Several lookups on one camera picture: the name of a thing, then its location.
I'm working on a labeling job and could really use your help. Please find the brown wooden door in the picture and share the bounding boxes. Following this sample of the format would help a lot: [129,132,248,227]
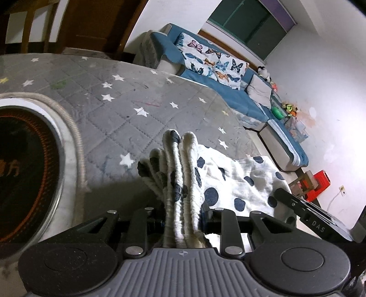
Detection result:
[57,0,149,61]

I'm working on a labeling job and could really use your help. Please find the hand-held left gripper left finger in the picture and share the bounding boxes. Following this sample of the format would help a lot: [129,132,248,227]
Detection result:
[75,207,167,259]

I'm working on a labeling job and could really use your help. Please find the white navy polka dot pants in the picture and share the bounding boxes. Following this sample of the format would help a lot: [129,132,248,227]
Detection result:
[137,130,298,249]

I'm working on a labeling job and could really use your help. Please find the small wooden stool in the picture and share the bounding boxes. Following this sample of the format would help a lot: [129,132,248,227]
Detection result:
[289,171,318,198]

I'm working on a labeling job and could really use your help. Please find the round black cooktop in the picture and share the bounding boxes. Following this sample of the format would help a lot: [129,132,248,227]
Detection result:
[0,106,65,252]

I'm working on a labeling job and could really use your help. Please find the grey star quilted table cover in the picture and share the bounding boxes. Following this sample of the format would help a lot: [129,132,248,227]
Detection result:
[0,54,289,297]

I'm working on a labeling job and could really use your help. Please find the purple window curtain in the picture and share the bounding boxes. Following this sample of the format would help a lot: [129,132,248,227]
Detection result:
[259,0,296,28]

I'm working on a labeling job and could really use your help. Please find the clear plastic box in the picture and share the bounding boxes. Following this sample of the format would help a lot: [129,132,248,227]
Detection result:
[286,117,310,141]

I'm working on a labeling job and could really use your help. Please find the black and white plush toy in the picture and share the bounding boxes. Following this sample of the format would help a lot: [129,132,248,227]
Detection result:
[257,66,272,82]

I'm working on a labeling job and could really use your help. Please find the blue sofa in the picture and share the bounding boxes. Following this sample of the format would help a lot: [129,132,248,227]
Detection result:
[134,23,310,172]

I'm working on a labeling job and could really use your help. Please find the red box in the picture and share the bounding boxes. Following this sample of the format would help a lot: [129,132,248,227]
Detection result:
[304,170,330,201]

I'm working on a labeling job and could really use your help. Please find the colourful small toys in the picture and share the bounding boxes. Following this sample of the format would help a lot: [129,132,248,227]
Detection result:
[282,103,300,117]

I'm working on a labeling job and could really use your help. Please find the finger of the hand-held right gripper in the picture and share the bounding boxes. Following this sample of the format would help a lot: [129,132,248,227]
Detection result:
[273,188,308,219]

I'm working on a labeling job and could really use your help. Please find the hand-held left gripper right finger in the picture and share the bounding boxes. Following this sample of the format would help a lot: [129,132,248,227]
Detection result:
[200,203,289,258]

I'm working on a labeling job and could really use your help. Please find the wooden desk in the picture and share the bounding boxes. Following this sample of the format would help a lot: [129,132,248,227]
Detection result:
[0,0,59,55]

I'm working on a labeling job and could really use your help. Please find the grey cushion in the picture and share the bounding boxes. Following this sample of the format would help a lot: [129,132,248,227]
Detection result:
[246,75,274,108]

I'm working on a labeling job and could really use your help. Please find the butterfly print pillow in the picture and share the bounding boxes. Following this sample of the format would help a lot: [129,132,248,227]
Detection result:
[175,32,249,91]

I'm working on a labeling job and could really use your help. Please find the green framed window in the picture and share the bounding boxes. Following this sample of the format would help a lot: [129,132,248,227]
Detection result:
[206,0,296,60]

